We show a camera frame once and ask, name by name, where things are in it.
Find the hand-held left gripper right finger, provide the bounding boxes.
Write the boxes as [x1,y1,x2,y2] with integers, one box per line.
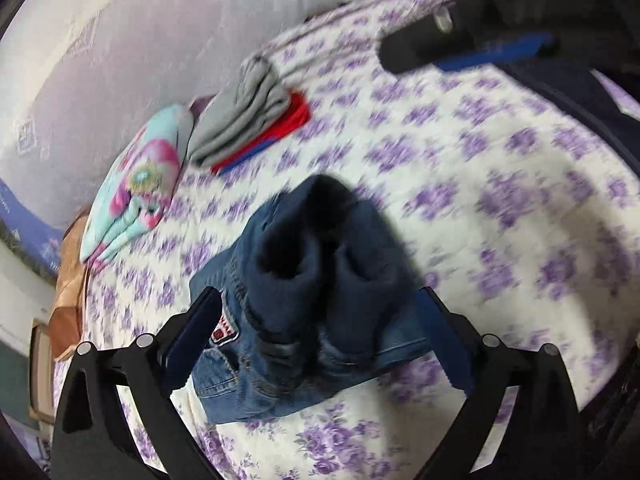
[418,286,584,480]

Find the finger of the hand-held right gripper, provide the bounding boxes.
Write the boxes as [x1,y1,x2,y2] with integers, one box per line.
[379,22,478,75]
[434,31,560,72]

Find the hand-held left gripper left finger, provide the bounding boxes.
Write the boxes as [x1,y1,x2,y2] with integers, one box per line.
[50,286,224,480]

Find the blue denim pants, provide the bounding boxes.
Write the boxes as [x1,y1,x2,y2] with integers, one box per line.
[189,174,437,423]

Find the dark navy garment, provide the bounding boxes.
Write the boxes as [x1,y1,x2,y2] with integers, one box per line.
[502,54,640,128]

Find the brown pillow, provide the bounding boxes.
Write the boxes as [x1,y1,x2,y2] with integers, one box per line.
[46,214,92,363]

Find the folded red and blue garment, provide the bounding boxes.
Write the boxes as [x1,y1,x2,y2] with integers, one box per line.
[210,90,312,177]

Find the folded floral blanket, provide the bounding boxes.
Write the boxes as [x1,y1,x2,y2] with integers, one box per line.
[79,103,194,264]

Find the folded grey garment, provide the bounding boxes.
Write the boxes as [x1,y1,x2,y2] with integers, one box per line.
[187,56,294,169]

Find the white lace cover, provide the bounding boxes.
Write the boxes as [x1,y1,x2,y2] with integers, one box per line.
[0,0,453,223]

